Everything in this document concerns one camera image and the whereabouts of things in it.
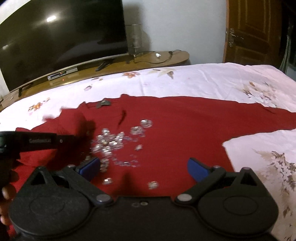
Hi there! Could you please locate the red beaded sweater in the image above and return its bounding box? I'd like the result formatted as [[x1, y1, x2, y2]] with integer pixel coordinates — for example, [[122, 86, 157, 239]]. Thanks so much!
[[7, 95, 295, 240]]

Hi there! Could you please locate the person left hand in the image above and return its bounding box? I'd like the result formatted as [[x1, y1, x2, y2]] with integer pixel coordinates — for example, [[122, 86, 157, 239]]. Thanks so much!
[[1, 184, 16, 226]]

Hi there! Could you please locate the pink floral bed sheet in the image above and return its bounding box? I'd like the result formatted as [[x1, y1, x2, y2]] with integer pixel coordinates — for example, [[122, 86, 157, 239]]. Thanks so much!
[[1, 63, 295, 240]]

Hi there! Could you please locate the large black flat television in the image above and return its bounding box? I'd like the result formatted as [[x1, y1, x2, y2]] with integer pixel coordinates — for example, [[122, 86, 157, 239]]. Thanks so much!
[[1, 1, 128, 90]]

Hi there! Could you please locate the hanging grey cloth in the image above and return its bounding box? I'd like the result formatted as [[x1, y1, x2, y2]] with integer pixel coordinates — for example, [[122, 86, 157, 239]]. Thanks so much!
[[280, 35, 291, 74]]

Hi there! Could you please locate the wooden tv stand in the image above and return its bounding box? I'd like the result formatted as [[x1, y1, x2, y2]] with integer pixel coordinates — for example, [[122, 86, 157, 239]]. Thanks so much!
[[1, 50, 190, 110]]

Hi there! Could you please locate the clear glass cylinder vase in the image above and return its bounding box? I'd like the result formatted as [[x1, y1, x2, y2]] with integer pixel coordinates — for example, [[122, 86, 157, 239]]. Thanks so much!
[[125, 24, 143, 55]]

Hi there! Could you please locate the brown wooden door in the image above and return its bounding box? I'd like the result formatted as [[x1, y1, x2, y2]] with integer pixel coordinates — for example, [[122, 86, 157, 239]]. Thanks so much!
[[223, 0, 281, 68]]

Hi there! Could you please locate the black cable on stand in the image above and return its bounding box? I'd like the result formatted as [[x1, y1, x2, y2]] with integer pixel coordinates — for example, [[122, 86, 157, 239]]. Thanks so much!
[[125, 49, 183, 65]]

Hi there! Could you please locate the brass door handle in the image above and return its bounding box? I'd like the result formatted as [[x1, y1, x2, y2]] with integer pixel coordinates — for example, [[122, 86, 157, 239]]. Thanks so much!
[[226, 28, 244, 48]]

